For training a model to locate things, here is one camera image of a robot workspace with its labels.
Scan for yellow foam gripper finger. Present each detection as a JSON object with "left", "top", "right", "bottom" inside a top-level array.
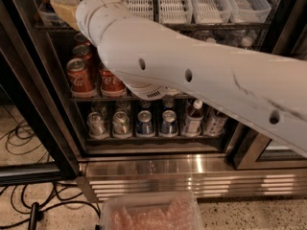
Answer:
[{"left": 51, "top": 0, "right": 80, "bottom": 31}]

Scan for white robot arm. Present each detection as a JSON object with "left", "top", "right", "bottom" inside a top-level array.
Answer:
[{"left": 51, "top": 0, "right": 307, "bottom": 155}]

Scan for back left coca-cola can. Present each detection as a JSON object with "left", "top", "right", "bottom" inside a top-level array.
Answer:
[{"left": 74, "top": 33, "right": 92, "bottom": 46}]

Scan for coca-cola can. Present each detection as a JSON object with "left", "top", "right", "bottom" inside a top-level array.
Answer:
[
  {"left": 99, "top": 63, "right": 126, "bottom": 97},
  {"left": 74, "top": 33, "right": 92, "bottom": 46},
  {"left": 72, "top": 44, "right": 97, "bottom": 81},
  {"left": 66, "top": 58, "right": 94, "bottom": 93}
]

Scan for middle left coca-cola can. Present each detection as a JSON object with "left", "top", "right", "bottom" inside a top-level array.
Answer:
[{"left": 72, "top": 44, "right": 97, "bottom": 81}]

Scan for front left coca-cola can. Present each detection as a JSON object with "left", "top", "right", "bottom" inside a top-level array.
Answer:
[{"left": 66, "top": 58, "right": 94, "bottom": 93}]

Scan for front middle coca-cola can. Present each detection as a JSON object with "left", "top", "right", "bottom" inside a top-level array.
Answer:
[{"left": 99, "top": 63, "right": 126, "bottom": 97}]

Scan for front left silver can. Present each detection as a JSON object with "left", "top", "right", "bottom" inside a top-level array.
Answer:
[{"left": 86, "top": 112, "right": 106, "bottom": 139}]

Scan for silver can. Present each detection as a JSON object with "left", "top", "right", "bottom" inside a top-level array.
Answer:
[
  {"left": 112, "top": 111, "right": 131, "bottom": 139},
  {"left": 86, "top": 112, "right": 106, "bottom": 139}
]

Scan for open fridge door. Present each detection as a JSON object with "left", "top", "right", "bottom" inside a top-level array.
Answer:
[{"left": 0, "top": 0, "right": 80, "bottom": 187}]

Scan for front left blue can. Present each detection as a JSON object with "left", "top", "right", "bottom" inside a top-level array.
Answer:
[{"left": 136, "top": 110, "right": 154, "bottom": 137}]

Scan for blue can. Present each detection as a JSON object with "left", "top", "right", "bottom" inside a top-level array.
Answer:
[
  {"left": 136, "top": 110, "right": 154, "bottom": 137},
  {"left": 159, "top": 110, "right": 178, "bottom": 137}
]

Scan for front right blue can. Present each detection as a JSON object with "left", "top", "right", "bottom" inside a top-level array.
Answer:
[{"left": 159, "top": 110, "right": 178, "bottom": 137}]

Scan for white empty shelf tray right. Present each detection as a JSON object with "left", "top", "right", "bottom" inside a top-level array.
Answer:
[{"left": 228, "top": 0, "right": 272, "bottom": 23}]

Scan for steel fridge base grille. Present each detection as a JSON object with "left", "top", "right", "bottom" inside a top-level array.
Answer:
[{"left": 80, "top": 154, "right": 307, "bottom": 201}]

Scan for left tea bottle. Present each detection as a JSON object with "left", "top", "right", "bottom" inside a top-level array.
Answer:
[{"left": 182, "top": 100, "right": 204, "bottom": 137}]

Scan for tea bottle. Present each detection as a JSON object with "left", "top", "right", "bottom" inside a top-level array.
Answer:
[
  {"left": 204, "top": 107, "right": 228, "bottom": 137},
  {"left": 182, "top": 100, "right": 204, "bottom": 137}
]

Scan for front right water bottle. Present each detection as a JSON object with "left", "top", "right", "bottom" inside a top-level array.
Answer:
[{"left": 224, "top": 30, "right": 257, "bottom": 49}]

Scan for right tea bottle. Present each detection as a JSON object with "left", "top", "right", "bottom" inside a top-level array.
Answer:
[{"left": 204, "top": 107, "right": 228, "bottom": 137}]

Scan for clear plastic bin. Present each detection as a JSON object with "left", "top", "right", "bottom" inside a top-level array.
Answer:
[{"left": 101, "top": 192, "right": 204, "bottom": 230}]

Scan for black floor cables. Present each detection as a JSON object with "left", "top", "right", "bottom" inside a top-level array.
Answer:
[{"left": 0, "top": 118, "right": 102, "bottom": 230}]

